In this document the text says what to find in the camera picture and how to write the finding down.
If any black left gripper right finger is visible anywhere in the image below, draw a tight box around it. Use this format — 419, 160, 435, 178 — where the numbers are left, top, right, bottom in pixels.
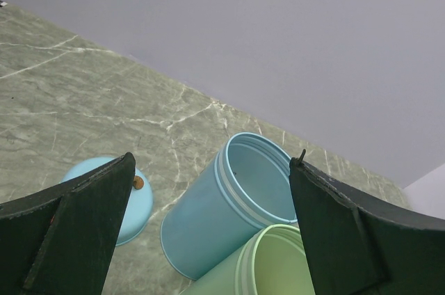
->
289, 156, 445, 294

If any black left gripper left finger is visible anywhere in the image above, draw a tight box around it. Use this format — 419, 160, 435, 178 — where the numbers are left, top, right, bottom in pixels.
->
1, 152, 136, 294

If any blue canister lid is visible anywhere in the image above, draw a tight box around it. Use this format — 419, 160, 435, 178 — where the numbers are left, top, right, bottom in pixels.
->
60, 157, 154, 246

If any green cylindrical canister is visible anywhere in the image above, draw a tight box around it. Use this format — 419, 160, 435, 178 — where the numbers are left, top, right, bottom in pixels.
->
182, 225, 315, 295

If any blue cylindrical canister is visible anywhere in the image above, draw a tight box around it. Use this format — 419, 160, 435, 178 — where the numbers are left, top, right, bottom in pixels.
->
160, 132, 297, 280

